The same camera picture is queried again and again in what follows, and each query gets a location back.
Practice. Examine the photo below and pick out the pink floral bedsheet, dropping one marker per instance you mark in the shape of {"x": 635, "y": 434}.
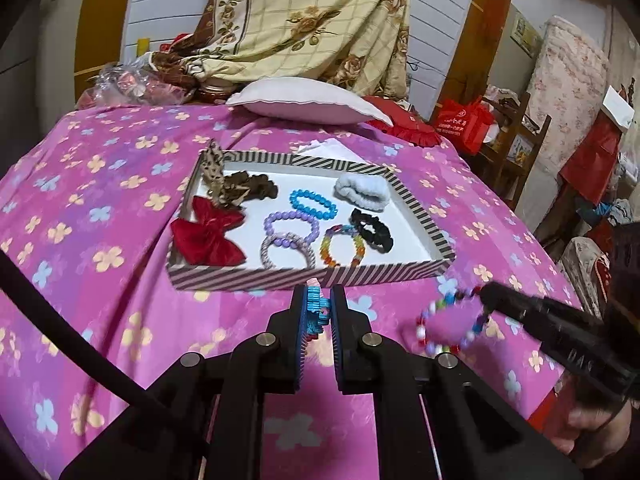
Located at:
{"x": 100, "y": 185}

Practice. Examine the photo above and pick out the small yellow tag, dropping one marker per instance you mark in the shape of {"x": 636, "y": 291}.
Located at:
{"x": 143, "y": 46}

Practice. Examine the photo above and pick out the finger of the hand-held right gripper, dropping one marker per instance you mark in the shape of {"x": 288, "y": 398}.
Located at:
{"x": 510, "y": 302}

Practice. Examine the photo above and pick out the brown scrunchie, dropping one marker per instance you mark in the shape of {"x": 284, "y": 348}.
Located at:
{"x": 262, "y": 187}

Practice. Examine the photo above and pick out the black scrunchie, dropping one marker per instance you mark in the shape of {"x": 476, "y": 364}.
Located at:
{"x": 372, "y": 232}

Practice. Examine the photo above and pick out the floral upholstered seat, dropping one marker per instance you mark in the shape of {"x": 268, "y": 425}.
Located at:
{"x": 580, "y": 265}

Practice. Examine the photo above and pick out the beige floral quilt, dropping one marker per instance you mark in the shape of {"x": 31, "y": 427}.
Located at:
{"x": 300, "y": 20}

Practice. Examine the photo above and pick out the brown round container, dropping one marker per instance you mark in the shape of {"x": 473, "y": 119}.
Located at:
{"x": 215, "y": 92}

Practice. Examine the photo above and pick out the white paper sheet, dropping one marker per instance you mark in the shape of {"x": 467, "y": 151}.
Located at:
{"x": 330, "y": 149}

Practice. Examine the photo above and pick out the red ruffled cushion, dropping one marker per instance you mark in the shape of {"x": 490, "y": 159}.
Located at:
{"x": 410, "y": 127}

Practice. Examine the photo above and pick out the person's right hand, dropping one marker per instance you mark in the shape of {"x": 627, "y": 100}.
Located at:
{"x": 585, "y": 425}

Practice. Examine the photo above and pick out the clear plastic bag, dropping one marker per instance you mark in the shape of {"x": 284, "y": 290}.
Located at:
{"x": 125, "y": 85}

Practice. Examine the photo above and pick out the wooden chair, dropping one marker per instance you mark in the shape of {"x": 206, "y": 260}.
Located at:
{"x": 537, "y": 135}

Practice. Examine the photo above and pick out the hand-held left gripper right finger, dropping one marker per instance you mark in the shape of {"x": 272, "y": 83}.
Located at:
{"x": 345, "y": 340}

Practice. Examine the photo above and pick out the light blue fluffy scrunchie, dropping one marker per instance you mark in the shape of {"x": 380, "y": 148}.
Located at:
{"x": 362, "y": 190}

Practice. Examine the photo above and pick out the pink floral upright mattress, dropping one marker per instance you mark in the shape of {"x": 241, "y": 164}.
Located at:
{"x": 565, "y": 70}

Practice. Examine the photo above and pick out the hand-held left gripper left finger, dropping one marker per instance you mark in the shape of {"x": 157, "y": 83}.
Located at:
{"x": 295, "y": 340}

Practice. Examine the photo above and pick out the striped cardboard box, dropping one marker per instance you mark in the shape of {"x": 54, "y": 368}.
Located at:
{"x": 320, "y": 180}

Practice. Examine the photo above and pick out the framed wall picture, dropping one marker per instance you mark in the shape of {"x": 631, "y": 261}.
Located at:
{"x": 525, "y": 35}

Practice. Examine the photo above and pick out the red satin hair bow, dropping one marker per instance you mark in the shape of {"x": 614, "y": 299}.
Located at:
{"x": 210, "y": 240}

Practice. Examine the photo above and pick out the white pink pillow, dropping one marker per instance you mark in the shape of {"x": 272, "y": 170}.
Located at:
{"x": 305, "y": 102}

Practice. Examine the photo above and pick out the red hanging cloth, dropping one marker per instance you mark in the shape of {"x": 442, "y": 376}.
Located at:
{"x": 595, "y": 160}

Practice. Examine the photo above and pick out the red shopping bag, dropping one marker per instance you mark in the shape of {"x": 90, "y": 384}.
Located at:
{"x": 460, "y": 125}

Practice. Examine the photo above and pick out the leopard print hair bow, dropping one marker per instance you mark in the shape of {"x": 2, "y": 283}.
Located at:
{"x": 212, "y": 165}

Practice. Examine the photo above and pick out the white slatted headboard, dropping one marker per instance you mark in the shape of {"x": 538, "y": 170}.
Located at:
{"x": 150, "y": 0}

